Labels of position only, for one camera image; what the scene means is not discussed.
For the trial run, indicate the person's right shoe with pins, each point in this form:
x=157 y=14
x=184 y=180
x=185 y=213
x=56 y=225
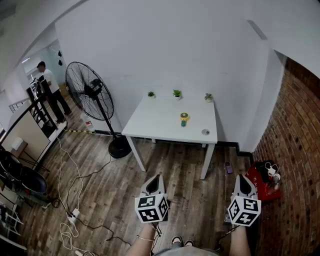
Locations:
x=189 y=243

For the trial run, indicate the large black pedestal fan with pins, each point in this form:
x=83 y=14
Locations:
x=91 y=88

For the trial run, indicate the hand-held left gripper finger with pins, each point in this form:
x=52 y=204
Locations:
x=161 y=186
x=146 y=188

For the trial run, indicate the small yellow handheld fan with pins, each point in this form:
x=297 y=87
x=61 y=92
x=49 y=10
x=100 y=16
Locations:
x=184 y=116

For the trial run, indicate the clear plastic bottle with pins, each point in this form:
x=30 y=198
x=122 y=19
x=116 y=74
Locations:
x=88 y=123

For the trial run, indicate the white power strip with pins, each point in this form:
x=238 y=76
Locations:
x=74 y=215

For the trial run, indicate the black pouch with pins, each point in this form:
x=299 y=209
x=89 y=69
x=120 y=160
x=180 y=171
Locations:
x=263 y=171

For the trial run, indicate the person's right forearm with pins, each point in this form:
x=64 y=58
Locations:
x=240 y=241

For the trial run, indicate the white table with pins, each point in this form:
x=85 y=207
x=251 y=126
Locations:
x=160 y=120

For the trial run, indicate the red box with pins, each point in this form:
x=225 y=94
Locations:
x=258 y=188

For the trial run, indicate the person's grey shirt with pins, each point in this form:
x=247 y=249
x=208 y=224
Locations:
x=185 y=252

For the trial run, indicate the bright green leafy potted plant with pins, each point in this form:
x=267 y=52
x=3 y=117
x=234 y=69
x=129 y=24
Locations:
x=177 y=93

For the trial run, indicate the person's left forearm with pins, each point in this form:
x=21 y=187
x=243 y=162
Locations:
x=142 y=246

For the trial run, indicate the white metal rack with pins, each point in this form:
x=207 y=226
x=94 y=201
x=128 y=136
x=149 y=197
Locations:
x=10 y=221

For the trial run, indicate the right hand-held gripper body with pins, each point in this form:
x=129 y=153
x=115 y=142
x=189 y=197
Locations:
x=243 y=211

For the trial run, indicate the white extension plug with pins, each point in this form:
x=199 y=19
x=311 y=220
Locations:
x=78 y=253

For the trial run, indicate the round silver table grommet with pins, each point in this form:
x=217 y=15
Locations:
x=205 y=132

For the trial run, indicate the person's shoe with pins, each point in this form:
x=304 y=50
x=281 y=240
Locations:
x=176 y=240
x=189 y=243

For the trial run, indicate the white charger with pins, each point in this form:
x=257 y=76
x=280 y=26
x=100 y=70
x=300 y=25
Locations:
x=271 y=171

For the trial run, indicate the yellow black floor strip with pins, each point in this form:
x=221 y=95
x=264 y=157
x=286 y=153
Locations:
x=77 y=131

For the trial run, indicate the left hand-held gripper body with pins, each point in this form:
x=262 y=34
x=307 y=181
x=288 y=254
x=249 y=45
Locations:
x=151 y=208

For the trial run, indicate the person's left shoe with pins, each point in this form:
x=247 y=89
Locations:
x=176 y=240

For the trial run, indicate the purple phone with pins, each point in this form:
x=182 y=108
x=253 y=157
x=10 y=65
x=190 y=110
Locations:
x=228 y=168

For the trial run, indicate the black framed beige partition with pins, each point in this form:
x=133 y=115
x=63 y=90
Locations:
x=27 y=135

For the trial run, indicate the small succulent potted plant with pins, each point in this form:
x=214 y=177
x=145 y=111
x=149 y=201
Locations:
x=151 y=94

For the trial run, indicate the cardboard box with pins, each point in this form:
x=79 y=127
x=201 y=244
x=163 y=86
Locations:
x=21 y=147

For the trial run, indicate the striped leaf potted plant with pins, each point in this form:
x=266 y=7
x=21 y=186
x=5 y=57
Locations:
x=208 y=97

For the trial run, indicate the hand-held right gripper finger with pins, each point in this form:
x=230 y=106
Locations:
x=238 y=188
x=252 y=191

